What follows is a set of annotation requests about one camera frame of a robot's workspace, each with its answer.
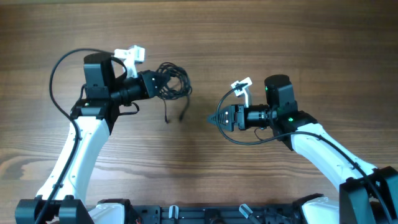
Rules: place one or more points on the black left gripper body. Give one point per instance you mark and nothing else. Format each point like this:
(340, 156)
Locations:
(144, 79)

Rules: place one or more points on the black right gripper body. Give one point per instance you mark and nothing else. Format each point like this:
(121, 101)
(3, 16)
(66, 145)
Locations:
(245, 114)

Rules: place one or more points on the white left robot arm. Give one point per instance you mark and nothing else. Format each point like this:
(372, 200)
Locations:
(110, 84)

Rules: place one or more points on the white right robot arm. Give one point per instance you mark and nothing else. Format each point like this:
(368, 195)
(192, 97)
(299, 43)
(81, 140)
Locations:
(367, 194)

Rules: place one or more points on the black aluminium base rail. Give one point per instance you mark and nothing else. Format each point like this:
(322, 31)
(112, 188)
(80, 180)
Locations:
(217, 214)

